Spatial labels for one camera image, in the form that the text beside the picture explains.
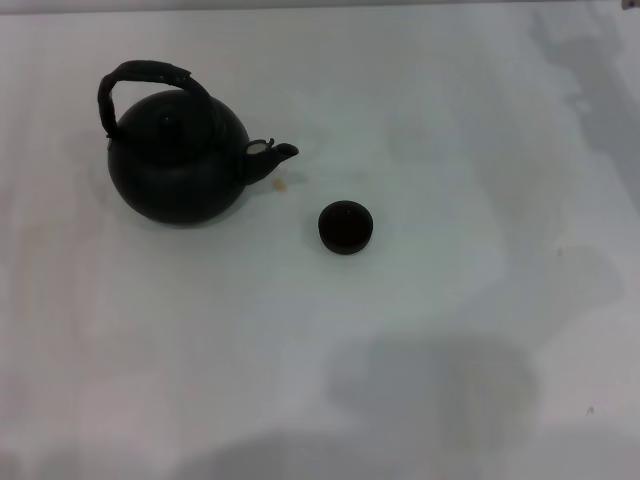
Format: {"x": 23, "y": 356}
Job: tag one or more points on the small dark brown teacup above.
{"x": 346, "y": 227}

